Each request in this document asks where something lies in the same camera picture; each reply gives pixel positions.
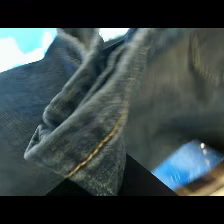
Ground blue jeans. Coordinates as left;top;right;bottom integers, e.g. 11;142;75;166
0;27;224;197

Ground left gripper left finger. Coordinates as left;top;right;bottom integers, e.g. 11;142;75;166
45;178;88;197

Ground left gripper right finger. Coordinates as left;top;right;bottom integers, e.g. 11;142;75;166
117;153;179;197

